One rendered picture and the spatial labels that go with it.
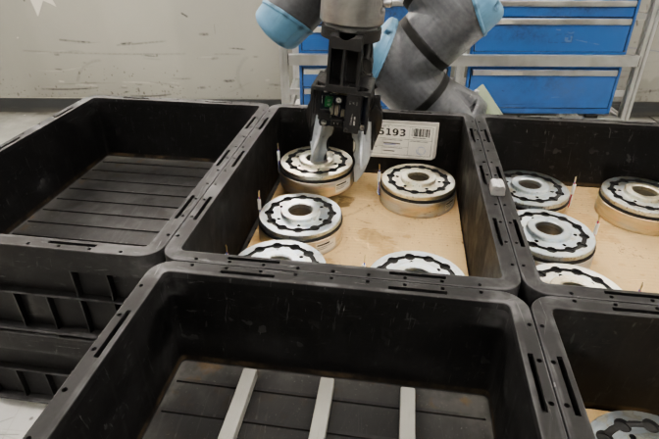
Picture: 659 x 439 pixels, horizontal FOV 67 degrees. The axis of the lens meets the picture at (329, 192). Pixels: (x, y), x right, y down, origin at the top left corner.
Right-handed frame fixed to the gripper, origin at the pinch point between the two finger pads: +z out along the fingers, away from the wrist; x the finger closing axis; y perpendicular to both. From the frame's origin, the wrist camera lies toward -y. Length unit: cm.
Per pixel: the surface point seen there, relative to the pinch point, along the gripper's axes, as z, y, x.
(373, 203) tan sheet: 3.6, 2.3, 5.4
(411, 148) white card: -1.3, -7.2, 9.8
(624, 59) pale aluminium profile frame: 20, -186, 106
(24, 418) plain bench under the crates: 19.0, 33.0, -28.4
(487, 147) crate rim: -7.5, 3.3, 18.5
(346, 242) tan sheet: 3.7, 12.3, 3.0
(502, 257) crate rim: -7.6, 26.5, 17.2
